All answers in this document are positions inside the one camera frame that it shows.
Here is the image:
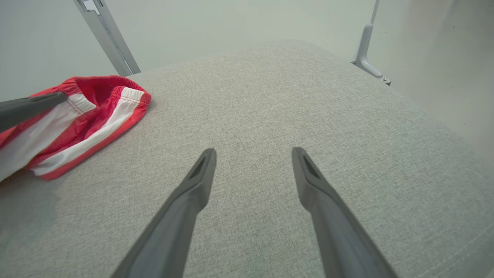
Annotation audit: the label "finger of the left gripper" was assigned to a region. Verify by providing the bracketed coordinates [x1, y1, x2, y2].
[0, 92, 68, 133]

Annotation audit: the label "red shorts with elastic waistband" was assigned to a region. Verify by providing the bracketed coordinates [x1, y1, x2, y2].
[0, 75, 152, 182]

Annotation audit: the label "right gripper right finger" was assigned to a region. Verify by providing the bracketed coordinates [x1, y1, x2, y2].
[292, 147, 398, 278]

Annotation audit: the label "grey metal partition stand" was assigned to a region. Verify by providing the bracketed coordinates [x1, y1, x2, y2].
[351, 0, 392, 85]
[73, 0, 141, 76]

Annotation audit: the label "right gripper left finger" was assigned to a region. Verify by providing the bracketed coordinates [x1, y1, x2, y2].
[112, 148, 217, 278]

